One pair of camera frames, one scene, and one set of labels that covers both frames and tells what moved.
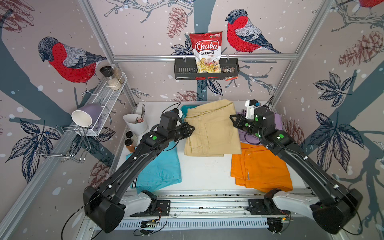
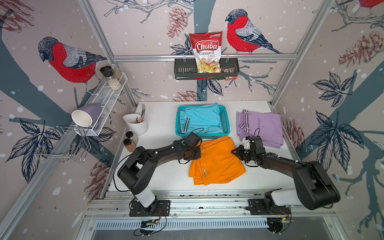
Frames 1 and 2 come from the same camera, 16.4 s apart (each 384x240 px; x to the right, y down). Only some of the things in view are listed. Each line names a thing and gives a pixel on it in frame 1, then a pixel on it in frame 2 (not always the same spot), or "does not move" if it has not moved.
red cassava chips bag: [207, 48] does not move
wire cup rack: [69, 143] does not move
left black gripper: [188, 132] → [198, 155]
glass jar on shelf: [118, 73] does not move
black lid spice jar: [107, 71] does not move
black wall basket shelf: [185, 69] does not move
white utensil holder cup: [137, 122] does not move
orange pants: [258, 168] → [217, 164]
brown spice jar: [128, 143] does not move
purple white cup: [87, 116] does not move
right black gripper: [238, 123] → [238, 153]
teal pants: [163, 171] → [204, 119]
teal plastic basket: [184, 108] → [224, 121]
